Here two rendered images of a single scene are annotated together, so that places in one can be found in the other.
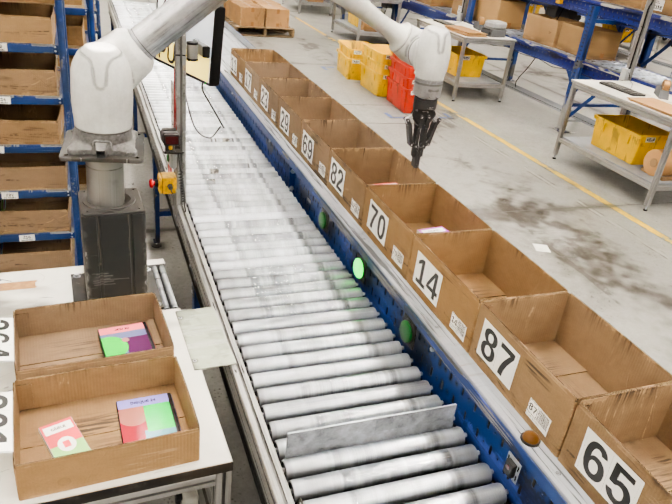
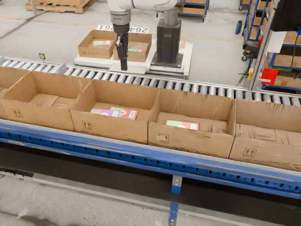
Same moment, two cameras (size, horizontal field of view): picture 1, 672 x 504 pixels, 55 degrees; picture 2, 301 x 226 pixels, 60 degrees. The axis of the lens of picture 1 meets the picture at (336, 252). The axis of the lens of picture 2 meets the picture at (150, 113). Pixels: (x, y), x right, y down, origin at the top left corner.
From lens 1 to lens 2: 3.03 m
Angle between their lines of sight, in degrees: 96
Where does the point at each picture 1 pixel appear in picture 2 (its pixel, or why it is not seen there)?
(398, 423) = not seen: hidden behind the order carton
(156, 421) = not seen: hidden behind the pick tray
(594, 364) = not seen: outside the picture
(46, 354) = (139, 45)
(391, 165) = (229, 147)
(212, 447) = (81, 59)
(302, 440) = (63, 67)
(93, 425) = (105, 46)
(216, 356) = (115, 67)
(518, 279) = (40, 116)
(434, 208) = (143, 135)
